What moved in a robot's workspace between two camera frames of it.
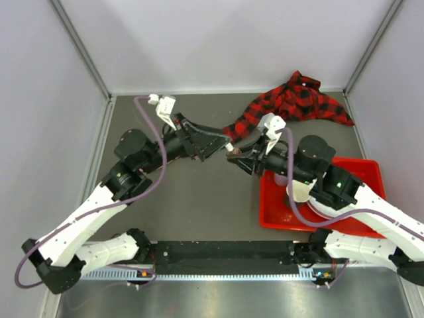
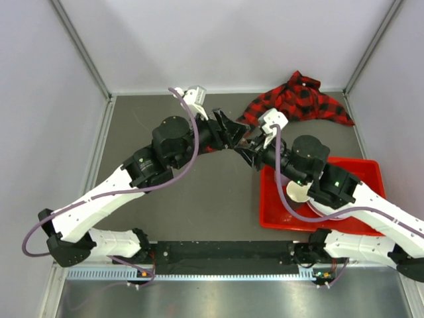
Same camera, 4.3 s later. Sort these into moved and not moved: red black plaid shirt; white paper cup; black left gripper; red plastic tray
Moved: black left gripper
Not moved: red plastic tray; red black plaid shirt; white paper cup
